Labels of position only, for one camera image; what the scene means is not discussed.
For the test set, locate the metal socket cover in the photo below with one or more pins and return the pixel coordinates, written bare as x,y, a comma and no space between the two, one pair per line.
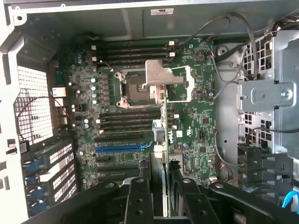
190,84

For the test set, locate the open PC case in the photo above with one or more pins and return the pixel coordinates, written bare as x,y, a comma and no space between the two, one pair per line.
70,23

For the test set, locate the blue expansion slot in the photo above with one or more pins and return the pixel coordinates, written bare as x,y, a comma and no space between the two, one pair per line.
116,149

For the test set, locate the metal drive cage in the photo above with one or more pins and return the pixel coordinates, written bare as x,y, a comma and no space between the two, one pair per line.
268,93

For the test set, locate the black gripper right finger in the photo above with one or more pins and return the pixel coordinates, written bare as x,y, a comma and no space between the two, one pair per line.
198,207

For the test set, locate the silver chipset heatsink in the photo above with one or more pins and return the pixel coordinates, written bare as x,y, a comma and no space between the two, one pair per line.
176,157

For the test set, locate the green Dell motherboard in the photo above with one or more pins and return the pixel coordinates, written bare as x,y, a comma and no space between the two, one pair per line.
198,130

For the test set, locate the thin socket locking lever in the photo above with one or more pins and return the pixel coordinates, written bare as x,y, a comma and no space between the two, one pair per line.
101,61

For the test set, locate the coin cell battery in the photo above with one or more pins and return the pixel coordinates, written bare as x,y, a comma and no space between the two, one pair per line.
199,56

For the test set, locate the CPU socket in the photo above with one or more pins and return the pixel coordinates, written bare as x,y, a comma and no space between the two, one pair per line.
130,88

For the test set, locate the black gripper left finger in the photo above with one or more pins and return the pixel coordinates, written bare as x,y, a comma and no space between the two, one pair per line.
137,205

